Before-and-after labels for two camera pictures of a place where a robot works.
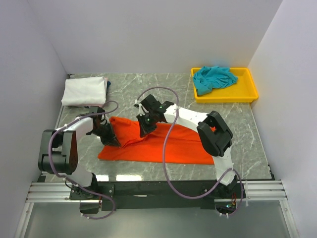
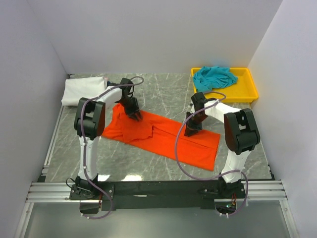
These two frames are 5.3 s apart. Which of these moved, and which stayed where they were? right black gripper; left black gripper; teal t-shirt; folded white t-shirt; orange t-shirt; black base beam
Moved: left black gripper; orange t-shirt; right black gripper
Stayed: folded white t-shirt; teal t-shirt; black base beam
